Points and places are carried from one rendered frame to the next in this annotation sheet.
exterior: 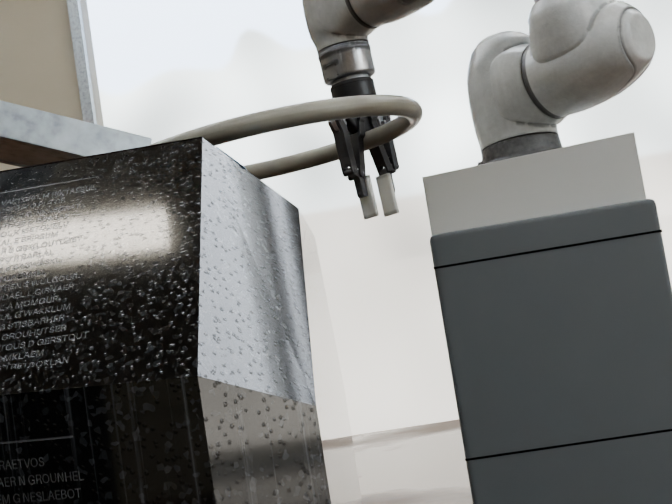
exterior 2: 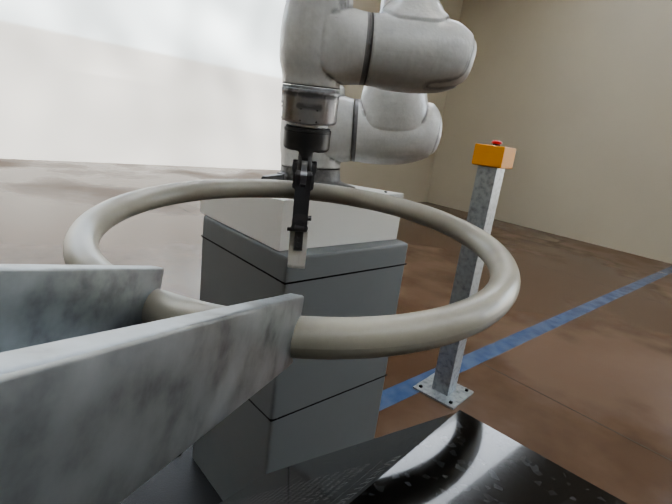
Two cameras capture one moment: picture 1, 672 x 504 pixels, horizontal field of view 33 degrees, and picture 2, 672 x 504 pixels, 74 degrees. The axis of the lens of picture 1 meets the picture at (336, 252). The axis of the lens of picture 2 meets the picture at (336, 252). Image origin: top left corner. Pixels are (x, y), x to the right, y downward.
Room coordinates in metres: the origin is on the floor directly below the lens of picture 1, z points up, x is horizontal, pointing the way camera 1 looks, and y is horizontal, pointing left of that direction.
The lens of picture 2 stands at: (1.38, 0.45, 1.07)
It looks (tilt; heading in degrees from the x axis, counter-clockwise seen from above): 15 degrees down; 310
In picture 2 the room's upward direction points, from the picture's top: 7 degrees clockwise
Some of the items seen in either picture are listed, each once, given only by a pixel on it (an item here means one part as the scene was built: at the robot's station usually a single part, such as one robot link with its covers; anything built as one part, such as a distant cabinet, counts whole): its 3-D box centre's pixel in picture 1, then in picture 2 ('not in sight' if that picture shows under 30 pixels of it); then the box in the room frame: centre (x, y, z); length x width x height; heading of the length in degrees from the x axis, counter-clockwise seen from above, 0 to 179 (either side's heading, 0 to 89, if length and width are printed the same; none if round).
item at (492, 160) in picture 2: not in sight; (467, 277); (2.11, -1.27, 0.54); 0.20 x 0.20 x 1.09; 0
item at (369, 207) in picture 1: (367, 197); (297, 248); (1.90, -0.07, 0.87); 0.03 x 0.01 x 0.07; 45
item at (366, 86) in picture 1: (357, 107); (305, 154); (1.91, -0.07, 1.02); 0.08 x 0.07 x 0.09; 135
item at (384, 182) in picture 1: (387, 194); not in sight; (1.94, -0.10, 0.87); 0.03 x 0.01 x 0.07; 45
